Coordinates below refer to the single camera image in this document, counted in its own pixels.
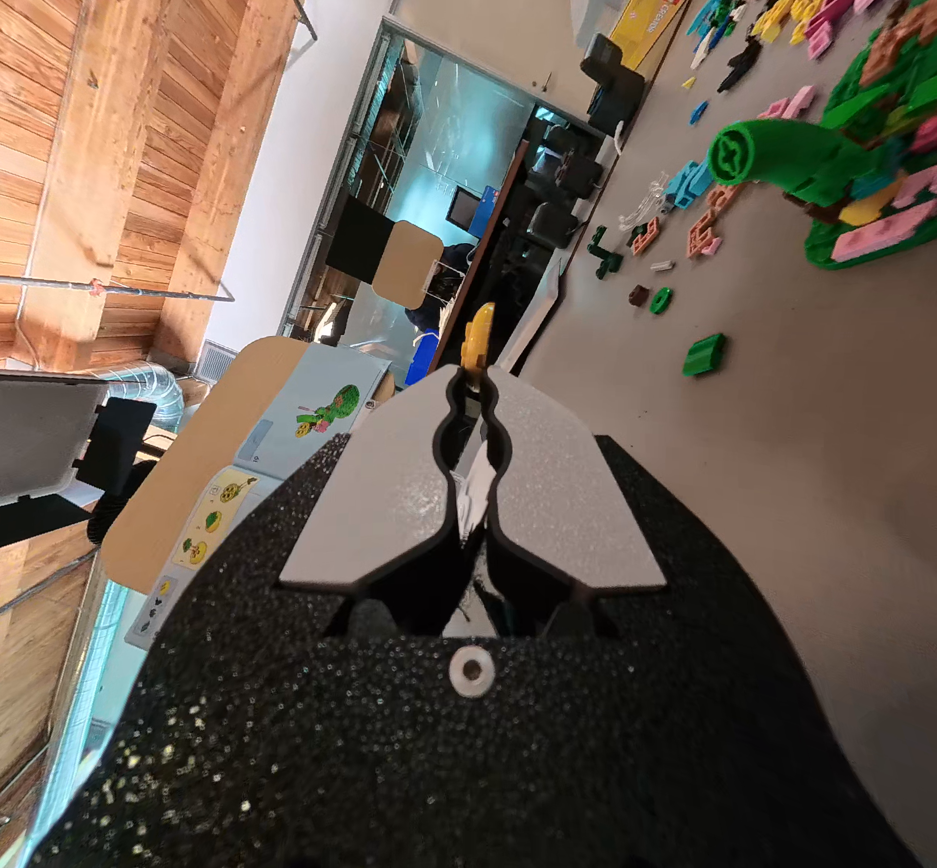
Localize clear curved pieces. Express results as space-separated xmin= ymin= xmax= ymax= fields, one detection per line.
xmin=618 ymin=172 xmax=671 ymax=228

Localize studio light on stand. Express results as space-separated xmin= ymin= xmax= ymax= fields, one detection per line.
xmin=0 ymin=370 xmax=158 ymax=547

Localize grey plastic pouch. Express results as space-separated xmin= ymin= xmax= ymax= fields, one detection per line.
xmin=505 ymin=256 xmax=565 ymax=374

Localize yellow cardboard box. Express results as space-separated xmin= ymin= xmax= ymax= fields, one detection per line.
xmin=608 ymin=0 xmax=695 ymax=71

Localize dark green brick cluster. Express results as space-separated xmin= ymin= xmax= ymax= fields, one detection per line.
xmin=587 ymin=226 xmax=625 ymax=279

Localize black panel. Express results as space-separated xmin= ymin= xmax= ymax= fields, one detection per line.
xmin=324 ymin=194 xmax=396 ymax=285

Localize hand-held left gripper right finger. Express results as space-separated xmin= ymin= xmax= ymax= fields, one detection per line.
xmin=485 ymin=364 xmax=669 ymax=600

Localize green smooth tile brick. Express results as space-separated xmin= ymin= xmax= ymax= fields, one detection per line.
xmin=682 ymin=333 xmax=727 ymax=377

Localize yellow round disc brick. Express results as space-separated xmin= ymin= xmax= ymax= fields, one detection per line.
xmin=463 ymin=302 xmax=496 ymax=389

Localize green plant brick model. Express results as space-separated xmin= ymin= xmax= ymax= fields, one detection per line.
xmin=706 ymin=19 xmax=937 ymax=270

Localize silver duct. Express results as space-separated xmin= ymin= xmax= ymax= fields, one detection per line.
xmin=73 ymin=363 xmax=184 ymax=430

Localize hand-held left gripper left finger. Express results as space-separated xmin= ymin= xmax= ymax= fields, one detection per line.
xmin=280 ymin=364 xmax=469 ymax=596

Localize instruction booklet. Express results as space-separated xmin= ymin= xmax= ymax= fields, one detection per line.
xmin=124 ymin=344 xmax=392 ymax=653

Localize pink bracket bricks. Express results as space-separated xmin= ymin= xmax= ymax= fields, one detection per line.
xmin=757 ymin=86 xmax=815 ymax=121

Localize vent grille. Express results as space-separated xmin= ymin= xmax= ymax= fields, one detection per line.
xmin=192 ymin=341 xmax=239 ymax=389

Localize black battery charger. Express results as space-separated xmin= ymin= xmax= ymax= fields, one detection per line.
xmin=543 ymin=127 xmax=607 ymax=197
xmin=580 ymin=33 xmax=647 ymax=137
xmin=529 ymin=203 xmax=581 ymax=250

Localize light blue bricks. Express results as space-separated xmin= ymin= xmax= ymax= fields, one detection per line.
xmin=662 ymin=160 xmax=714 ymax=211

